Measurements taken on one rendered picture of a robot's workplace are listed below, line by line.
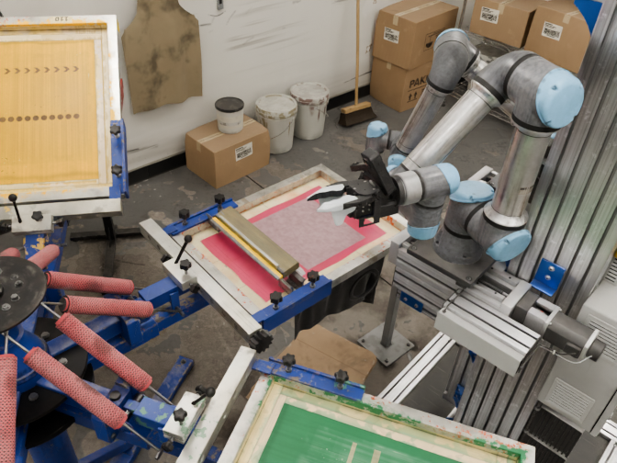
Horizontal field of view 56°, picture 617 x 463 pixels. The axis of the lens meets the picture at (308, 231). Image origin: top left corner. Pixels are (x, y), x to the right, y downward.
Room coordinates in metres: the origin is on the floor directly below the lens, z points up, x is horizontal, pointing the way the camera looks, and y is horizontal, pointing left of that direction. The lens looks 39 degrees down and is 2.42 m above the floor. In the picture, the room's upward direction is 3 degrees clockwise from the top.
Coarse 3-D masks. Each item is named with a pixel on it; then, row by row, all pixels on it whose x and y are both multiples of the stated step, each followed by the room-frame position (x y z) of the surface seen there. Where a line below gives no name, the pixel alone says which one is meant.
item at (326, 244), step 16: (320, 224) 1.83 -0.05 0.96; (352, 224) 1.84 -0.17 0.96; (304, 240) 1.73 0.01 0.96; (320, 240) 1.73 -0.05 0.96; (336, 240) 1.74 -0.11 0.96; (352, 240) 1.75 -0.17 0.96; (368, 240) 1.75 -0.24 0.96; (304, 256) 1.63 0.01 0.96; (320, 256) 1.64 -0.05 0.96; (336, 256) 1.64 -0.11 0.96; (240, 272) 1.53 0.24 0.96; (256, 272) 1.53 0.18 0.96; (256, 288) 1.45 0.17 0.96; (272, 288) 1.45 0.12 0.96
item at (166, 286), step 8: (160, 280) 1.38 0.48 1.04; (168, 280) 1.38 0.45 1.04; (144, 288) 1.33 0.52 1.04; (152, 288) 1.34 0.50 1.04; (160, 288) 1.34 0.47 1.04; (168, 288) 1.34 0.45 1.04; (176, 288) 1.35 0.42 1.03; (144, 296) 1.30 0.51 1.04; (152, 296) 1.30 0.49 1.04; (160, 296) 1.31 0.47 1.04; (168, 296) 1.33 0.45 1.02; (152, 304) 1.29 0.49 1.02; (160, 304) 1.31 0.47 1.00
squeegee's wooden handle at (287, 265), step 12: (216, 216) 1.73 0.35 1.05; (228, 216) 1.72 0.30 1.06; (240, 216) 1.72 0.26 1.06; (240, 228) 1.66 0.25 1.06; (252, 228) 1.65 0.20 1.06; (252, 240) 1.59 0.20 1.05; (264, 240) 1.59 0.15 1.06; (264, 252) 1.53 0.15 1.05; (276, 252) 1.53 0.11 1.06; (288, 264) 1.48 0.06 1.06
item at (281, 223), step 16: (272, 208) 1.92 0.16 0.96; (288, 208) 1.93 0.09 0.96; (304, 208) 1.93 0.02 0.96; (256, 224) 1.81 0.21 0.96; (272, 224) 1.81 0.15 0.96; (288, 224) 1.82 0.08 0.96; (304, 224) 1.82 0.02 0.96; (208, 240) 1.69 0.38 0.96; (224, 240) 1.70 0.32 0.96; (272, 240) 1.72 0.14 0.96; (288, 240) 1.72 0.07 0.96; (224, 256) 1.61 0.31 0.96; (240, 256) 1.61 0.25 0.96
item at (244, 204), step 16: (304, 176) 2.11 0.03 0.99; (320, 176) 2.17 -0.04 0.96; (336, 176) 2.13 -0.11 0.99; (256, 192) 1.98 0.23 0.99; (272, 192) 1.99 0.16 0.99; (240, 208) 1.87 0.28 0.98; (208, 224) 1.77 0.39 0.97; (400, 224) 1.82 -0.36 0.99; (176, 240) 1.64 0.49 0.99; (192, 256) 1.56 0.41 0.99; (368, 256) 1.62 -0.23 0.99; (208, 272) 1.48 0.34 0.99; (336, 272) 1.52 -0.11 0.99; (352, 272) 1.54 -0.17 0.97; (224, 288) 1.41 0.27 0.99; (240, 304) 1.34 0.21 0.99
